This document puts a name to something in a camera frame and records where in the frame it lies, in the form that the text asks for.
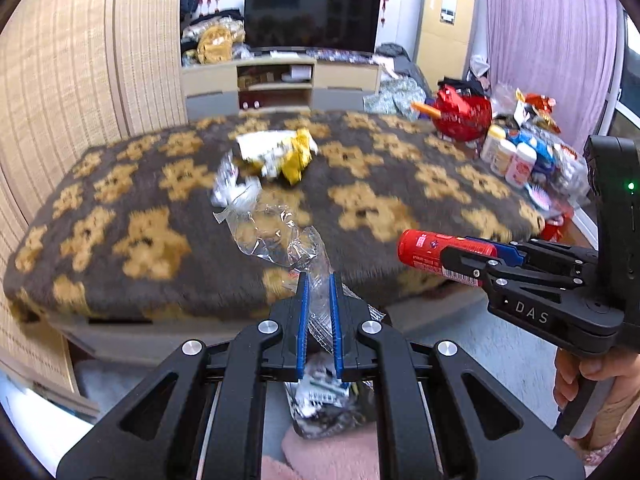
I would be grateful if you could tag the clear plastic wrapper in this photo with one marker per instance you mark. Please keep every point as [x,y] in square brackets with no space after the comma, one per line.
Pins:
[280,240]

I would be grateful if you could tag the red plastic bag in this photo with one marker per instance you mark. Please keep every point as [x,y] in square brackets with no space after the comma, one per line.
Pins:
[462,117]

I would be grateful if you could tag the blue snack bag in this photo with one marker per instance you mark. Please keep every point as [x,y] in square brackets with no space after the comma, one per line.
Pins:
[540,147]

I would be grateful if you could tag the person's pink fleece clothing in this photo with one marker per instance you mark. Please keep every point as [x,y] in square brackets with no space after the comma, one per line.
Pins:
[325,460]

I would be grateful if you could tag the white bottle pink label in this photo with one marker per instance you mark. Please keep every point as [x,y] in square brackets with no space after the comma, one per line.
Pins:
[520,167]

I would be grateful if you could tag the green floral cloth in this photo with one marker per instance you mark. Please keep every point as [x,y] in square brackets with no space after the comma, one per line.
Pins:
[395,97]

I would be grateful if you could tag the red gold gift bag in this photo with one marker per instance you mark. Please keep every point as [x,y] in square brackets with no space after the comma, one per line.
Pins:
[537,105]

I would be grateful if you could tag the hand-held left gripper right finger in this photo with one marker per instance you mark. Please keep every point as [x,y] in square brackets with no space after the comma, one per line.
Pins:
[336,330]

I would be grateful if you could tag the person's right hand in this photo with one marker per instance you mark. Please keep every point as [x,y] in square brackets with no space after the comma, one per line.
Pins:
[565,380]

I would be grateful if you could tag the red can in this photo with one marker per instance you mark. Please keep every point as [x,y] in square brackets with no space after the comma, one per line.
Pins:
[420,247]

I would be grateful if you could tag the grey jacket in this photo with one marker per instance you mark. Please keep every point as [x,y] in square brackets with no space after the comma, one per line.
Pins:
[400,57]

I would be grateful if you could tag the black television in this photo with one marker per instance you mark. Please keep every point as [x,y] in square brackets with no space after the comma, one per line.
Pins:
[310,15]

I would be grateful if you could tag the beige television cabinet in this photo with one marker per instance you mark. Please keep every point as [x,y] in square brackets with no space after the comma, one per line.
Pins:
[210,82]

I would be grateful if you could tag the bear print blanket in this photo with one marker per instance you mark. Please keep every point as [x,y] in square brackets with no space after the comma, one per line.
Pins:
[150,185]

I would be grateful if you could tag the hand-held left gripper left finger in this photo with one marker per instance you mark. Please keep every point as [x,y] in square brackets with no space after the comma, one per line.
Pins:
[301,330]

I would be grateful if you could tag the folded patterned cloth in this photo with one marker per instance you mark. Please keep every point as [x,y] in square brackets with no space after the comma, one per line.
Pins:
[345,55]

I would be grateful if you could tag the woven folding screen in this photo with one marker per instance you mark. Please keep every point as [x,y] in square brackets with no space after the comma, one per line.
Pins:
[65,60]

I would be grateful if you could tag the purple curtain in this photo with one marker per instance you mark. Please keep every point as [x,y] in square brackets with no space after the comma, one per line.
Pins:
[550,35]

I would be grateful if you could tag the yellow wrapper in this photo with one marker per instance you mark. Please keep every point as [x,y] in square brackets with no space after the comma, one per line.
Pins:
[297,160]

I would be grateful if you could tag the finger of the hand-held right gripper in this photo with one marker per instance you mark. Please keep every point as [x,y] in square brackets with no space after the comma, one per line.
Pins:
[465,266]
[512,255]

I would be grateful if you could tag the crumpled silver foil wrapper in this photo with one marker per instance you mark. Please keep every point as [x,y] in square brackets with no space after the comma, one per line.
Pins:
[232,180]

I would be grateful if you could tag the white bottle yellow cap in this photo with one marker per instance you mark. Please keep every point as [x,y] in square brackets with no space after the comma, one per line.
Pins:
[492,147]

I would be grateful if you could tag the white printed wrapper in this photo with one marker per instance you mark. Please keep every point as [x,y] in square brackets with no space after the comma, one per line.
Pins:
[325,400]

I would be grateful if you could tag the pink hairbrush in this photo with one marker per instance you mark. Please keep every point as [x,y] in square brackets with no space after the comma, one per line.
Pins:
[537,197]

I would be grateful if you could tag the person's right forearm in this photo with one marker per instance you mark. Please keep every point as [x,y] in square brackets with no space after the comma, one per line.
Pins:
[617,410]

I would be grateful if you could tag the window frame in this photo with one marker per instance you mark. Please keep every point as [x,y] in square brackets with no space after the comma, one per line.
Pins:
[627,120]

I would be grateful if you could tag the beige standing air conditioner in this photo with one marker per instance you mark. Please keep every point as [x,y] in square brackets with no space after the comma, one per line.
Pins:
[445,45]

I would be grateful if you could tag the black clothes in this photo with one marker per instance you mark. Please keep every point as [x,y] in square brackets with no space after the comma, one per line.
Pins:
[465,87]

